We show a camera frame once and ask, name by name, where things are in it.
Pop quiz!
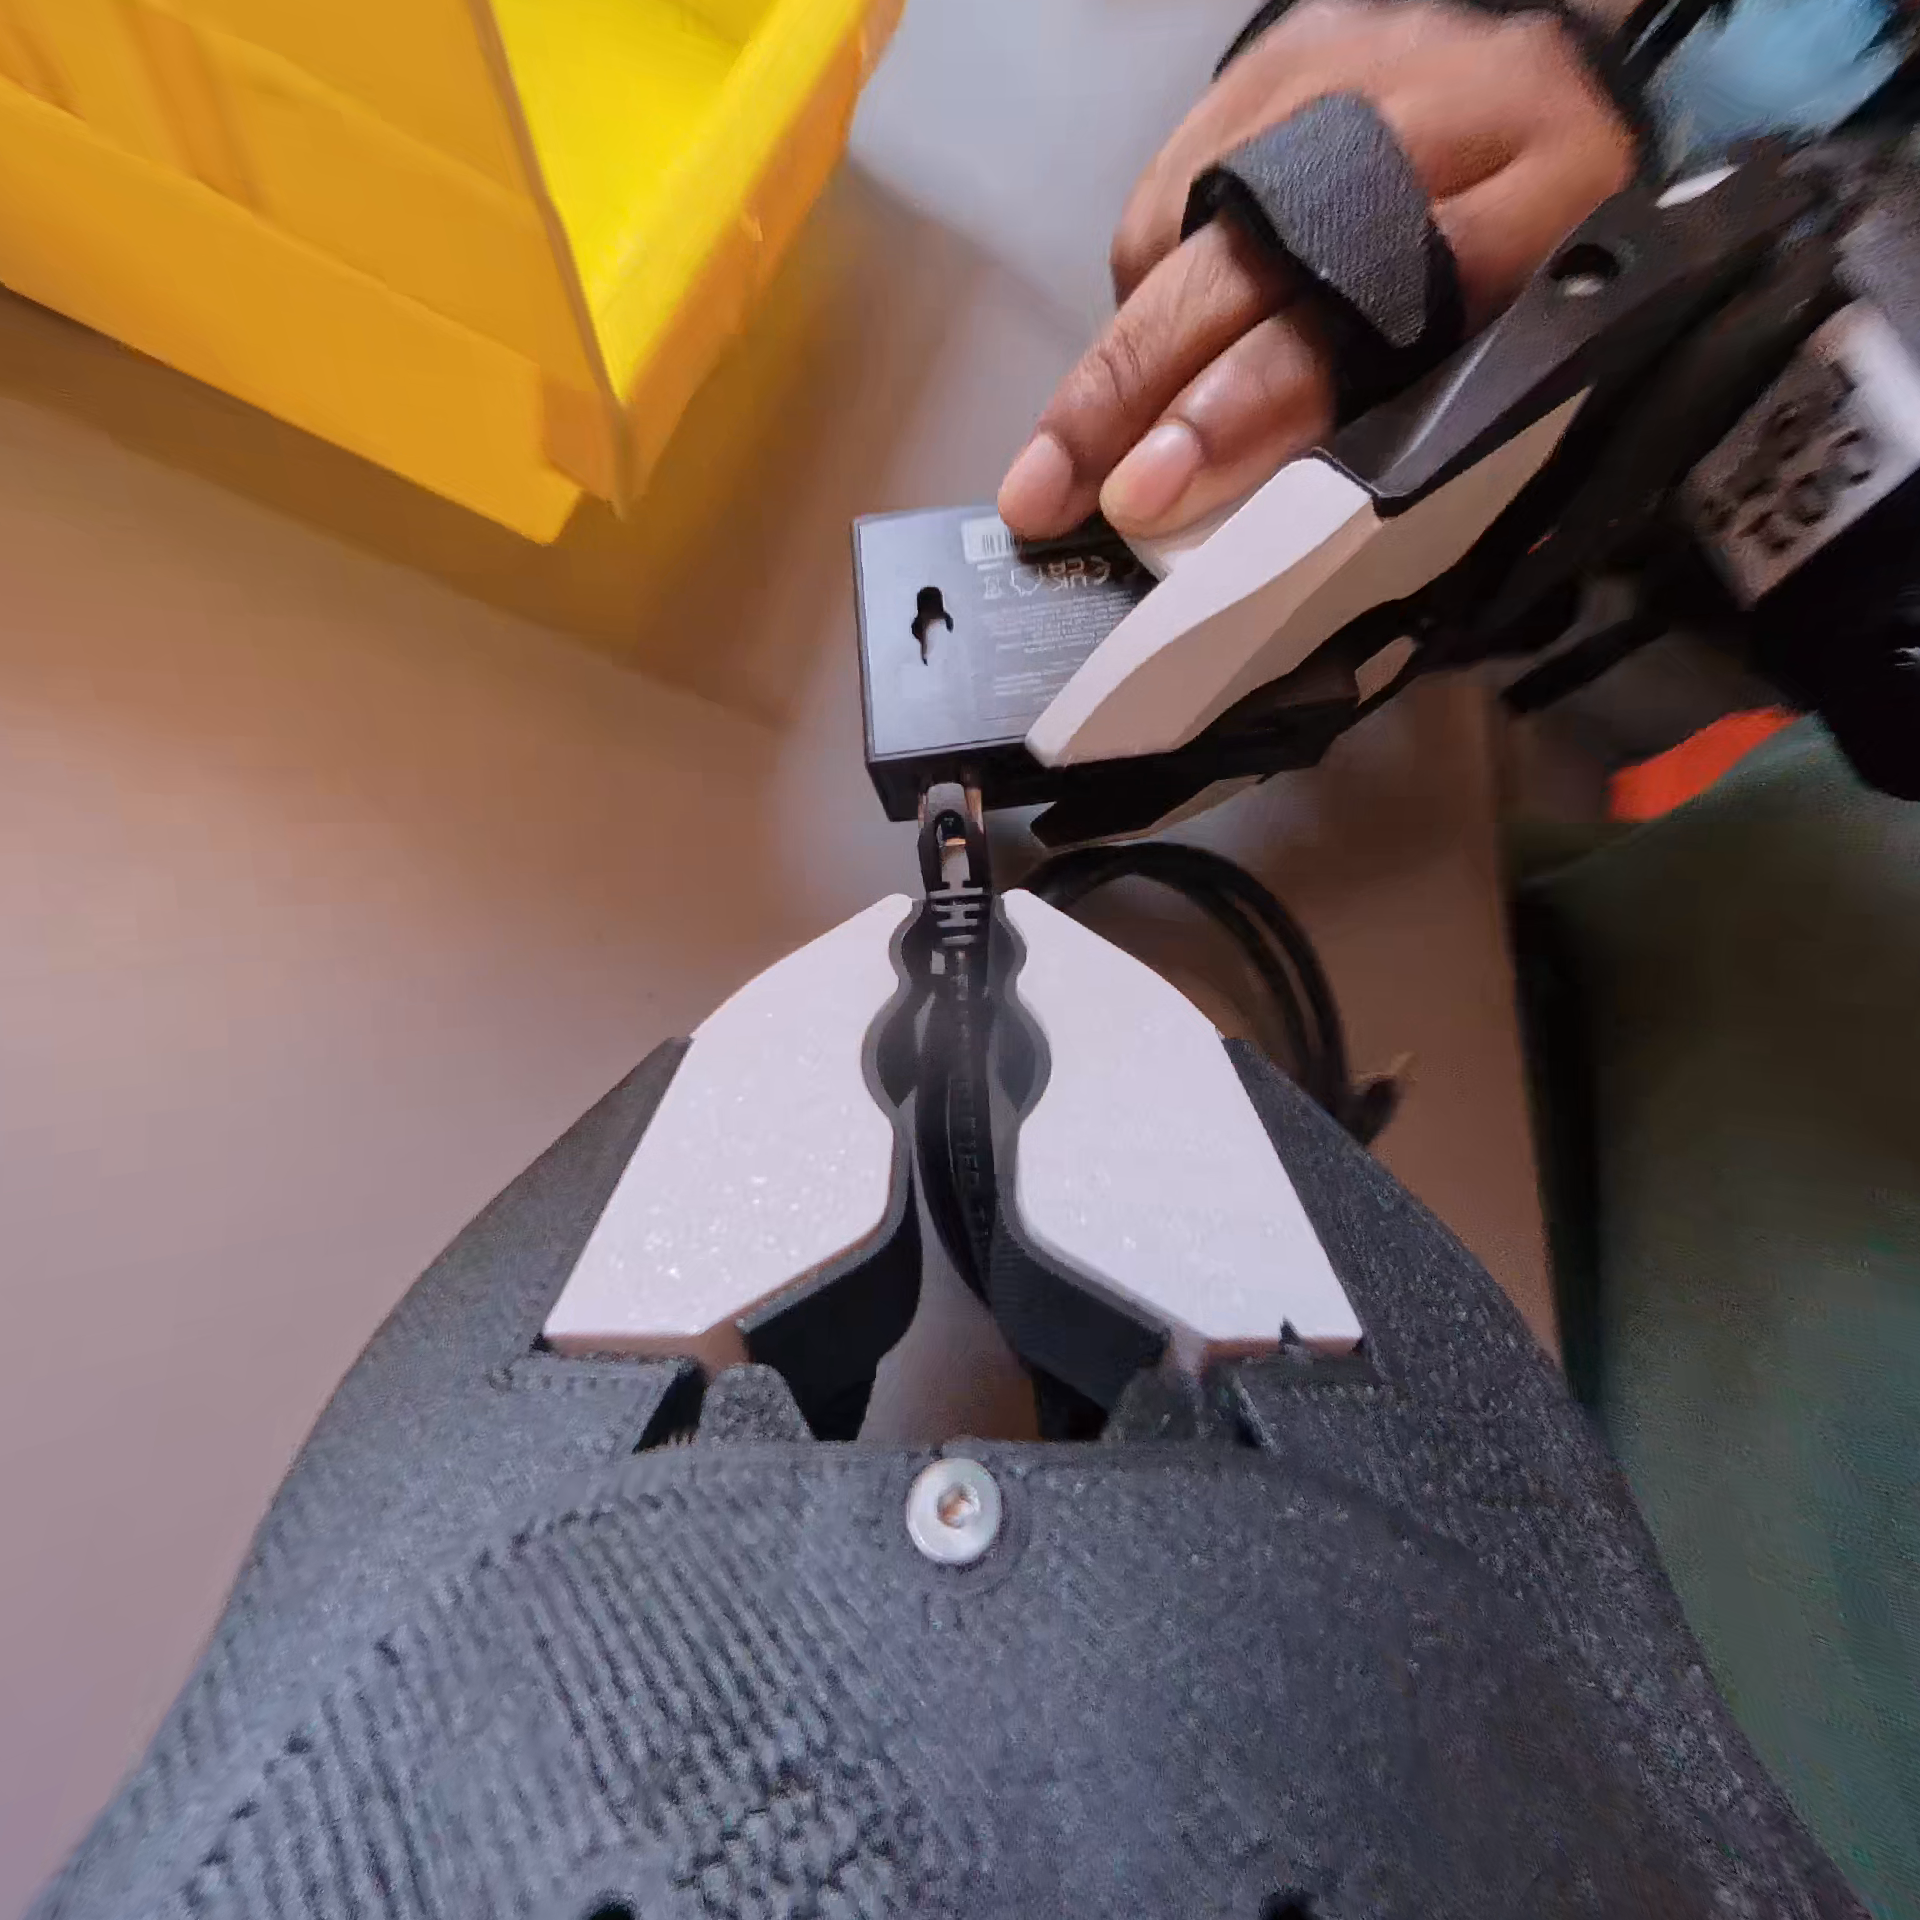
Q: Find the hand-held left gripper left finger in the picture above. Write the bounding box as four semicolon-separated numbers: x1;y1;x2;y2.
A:
539;893;919;1357

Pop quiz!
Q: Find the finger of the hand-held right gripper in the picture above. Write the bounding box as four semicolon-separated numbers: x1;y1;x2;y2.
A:
1022;457;1446;773
1032;632;1422;852

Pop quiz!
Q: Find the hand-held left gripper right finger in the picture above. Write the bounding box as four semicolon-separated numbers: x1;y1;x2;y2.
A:
995;886;1369;1380

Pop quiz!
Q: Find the black ethernet cable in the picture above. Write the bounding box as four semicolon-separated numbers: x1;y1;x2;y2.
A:
894;777;1408;1430

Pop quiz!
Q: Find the black network switch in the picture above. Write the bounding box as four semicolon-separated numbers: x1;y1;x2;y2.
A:
850;505;1352;826

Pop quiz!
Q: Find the person's right hand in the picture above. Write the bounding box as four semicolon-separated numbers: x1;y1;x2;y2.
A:
995;0;1640;546

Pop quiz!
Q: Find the orange object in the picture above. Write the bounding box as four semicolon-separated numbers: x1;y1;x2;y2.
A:
1608;705;1805;824

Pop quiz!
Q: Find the yellow plastic bin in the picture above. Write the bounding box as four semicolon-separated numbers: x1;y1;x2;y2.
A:
0;0;912;546

